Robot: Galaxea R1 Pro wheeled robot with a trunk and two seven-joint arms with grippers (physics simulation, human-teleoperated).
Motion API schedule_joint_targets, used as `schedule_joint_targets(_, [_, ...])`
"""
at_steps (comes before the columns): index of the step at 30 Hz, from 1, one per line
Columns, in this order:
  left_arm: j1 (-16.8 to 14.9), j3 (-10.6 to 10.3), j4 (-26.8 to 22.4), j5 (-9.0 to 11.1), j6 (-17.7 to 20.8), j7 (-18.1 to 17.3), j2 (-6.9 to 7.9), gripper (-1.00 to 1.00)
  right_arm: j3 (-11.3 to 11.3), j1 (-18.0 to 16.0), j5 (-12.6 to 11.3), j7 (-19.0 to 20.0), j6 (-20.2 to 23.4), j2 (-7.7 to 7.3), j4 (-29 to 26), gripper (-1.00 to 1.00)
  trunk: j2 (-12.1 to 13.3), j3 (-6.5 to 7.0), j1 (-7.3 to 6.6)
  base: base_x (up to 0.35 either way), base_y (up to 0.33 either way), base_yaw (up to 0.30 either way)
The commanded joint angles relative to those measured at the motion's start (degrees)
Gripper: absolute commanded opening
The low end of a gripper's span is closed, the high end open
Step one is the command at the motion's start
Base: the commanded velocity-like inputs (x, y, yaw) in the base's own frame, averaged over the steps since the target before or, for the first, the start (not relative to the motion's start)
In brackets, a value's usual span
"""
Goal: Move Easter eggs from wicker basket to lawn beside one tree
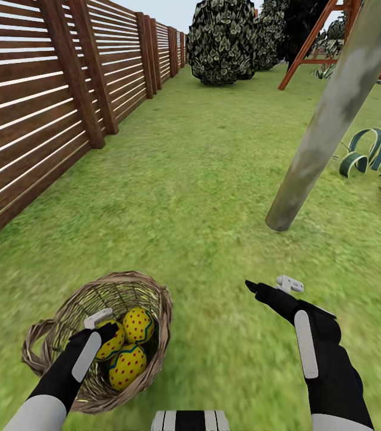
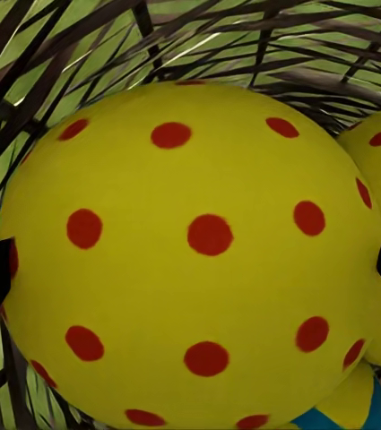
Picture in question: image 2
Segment wicker basket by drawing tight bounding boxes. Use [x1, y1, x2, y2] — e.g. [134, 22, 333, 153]
[0, 0, 381, 430]

